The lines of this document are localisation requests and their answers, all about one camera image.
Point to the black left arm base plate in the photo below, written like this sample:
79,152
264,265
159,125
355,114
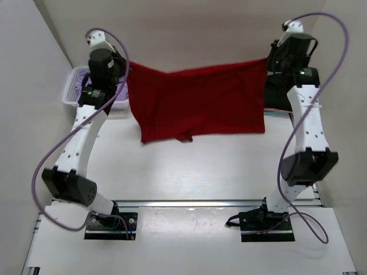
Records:
99,228

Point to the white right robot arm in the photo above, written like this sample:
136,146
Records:
312,159

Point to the white plastic laundry basket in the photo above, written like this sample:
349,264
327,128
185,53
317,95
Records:
72,90

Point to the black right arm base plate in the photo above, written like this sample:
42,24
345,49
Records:
260,225

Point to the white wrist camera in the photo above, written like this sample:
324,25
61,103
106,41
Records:
97,39
290,27

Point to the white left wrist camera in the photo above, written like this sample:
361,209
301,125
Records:
97,39

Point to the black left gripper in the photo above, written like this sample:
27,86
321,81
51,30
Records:
125,67

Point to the red t shirt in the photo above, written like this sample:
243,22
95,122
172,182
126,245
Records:
218,99

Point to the folded teal t shirt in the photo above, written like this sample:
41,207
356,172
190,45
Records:
275,113

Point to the aluminium mounting rail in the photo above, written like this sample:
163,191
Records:
315,202

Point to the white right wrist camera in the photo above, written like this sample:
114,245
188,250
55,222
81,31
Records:
290,27

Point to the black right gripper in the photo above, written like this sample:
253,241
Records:
270,66

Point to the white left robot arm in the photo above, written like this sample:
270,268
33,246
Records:
67,180

